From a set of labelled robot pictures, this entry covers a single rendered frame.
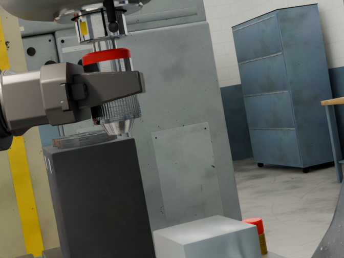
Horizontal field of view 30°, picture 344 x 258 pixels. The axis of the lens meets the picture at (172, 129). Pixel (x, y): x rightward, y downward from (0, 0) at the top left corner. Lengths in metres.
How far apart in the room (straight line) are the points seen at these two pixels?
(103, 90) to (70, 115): 0.04
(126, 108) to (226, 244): 0.23
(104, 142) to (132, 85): 0.35
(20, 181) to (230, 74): 8.29
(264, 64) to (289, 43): 0.58
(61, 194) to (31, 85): 0.34
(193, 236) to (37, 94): 0.23
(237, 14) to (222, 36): 0.42
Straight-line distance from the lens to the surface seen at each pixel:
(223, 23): 10.49
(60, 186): 0.90
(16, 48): 2.35
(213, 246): 0.41
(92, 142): 0.92
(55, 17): 0.61
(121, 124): 0.60
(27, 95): 0.59
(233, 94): 10.42
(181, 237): 0.42
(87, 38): 0.60
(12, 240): 2.36
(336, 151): 6.96
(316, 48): 8.03
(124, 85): 0.59
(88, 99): 0.59
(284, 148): 8.19
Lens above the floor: 1.22
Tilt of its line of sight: 3 degrees down
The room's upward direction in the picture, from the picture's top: 10 degrees counter-clockwise
